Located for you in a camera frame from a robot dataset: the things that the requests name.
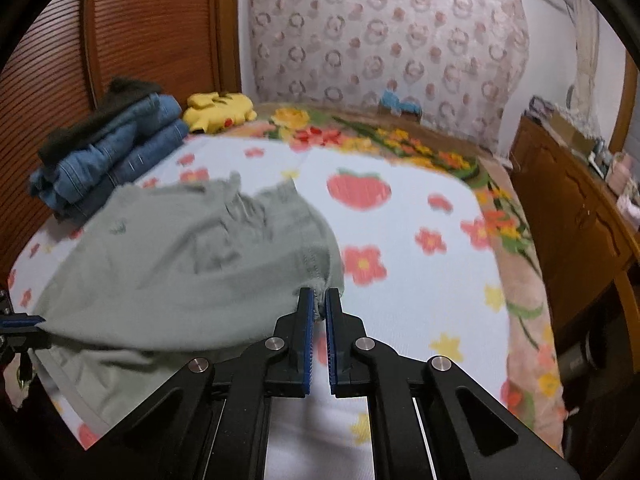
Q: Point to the ribbed wooden wardrobe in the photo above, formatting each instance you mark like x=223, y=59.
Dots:
x=140, y=25

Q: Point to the folded blue denim jeans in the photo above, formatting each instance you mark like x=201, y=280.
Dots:
x=135, y=120
x=100, y=180

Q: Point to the wooden cabinet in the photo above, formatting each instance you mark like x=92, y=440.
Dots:
x=560, y=195

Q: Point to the yellow plush toy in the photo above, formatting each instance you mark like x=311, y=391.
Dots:
x=220, y=110

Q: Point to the cardboard box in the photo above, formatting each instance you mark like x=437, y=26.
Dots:
x=575, y=137

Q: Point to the cream lace curtain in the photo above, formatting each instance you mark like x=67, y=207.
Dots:
x=585, y=60

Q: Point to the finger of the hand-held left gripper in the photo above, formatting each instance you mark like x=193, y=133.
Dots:
x=25, y=341
x=20, y=320

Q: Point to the dark folded garment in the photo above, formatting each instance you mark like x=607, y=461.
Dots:
x=75, y=135

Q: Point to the black cylindrical object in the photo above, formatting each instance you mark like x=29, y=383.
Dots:
x=585, y=357

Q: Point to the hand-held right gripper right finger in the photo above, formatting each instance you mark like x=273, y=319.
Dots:
x=334, y=355

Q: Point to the white flower-print blanket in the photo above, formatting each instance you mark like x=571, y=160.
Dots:
x=410, y=200

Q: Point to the blue plastic packet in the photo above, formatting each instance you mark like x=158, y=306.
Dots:
x=397, y=102

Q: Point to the colourful floral plush blanket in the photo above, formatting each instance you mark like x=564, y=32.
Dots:
x=400, y=140

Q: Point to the grey-green pants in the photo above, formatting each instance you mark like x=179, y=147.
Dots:
x=175, y=270

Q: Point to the clear plastic container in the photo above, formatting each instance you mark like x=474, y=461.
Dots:
x=542, y=106

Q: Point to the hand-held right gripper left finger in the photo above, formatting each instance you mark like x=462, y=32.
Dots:
x=305, y=345

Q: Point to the pink circle-print curtain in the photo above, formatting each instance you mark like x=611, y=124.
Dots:
x=375, y=20

